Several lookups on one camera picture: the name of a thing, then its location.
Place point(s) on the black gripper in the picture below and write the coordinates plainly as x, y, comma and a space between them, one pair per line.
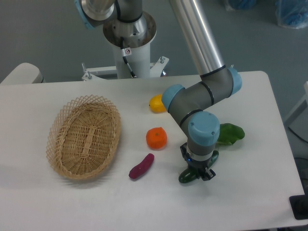
198, 162

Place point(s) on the green cucumber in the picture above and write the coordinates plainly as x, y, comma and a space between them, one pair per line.
190, 173

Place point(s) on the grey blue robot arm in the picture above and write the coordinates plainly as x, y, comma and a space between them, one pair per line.
187, 106

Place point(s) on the green bok choy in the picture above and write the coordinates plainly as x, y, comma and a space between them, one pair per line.
230, 134

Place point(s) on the orange tangerine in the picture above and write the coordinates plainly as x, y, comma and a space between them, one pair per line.
156, 138

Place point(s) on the purple sweet potato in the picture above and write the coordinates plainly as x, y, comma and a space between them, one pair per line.
141, 168

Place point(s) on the yellow mango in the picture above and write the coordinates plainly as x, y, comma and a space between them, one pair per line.
156, 104

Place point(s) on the white furniture at right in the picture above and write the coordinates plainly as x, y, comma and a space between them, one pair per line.
295, 112

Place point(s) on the black device at edge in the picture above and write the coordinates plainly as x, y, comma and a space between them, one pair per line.
299, 205

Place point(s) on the woven wicker basket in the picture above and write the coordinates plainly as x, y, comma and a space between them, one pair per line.
84, 137

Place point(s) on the blue bag at top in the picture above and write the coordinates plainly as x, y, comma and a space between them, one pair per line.
235, 5

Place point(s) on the blue plastic bag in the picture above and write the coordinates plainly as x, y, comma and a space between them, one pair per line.
292, 14

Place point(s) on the white chair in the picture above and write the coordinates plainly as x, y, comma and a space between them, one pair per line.
24, 73

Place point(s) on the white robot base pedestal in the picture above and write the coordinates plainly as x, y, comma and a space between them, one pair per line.
131, 46

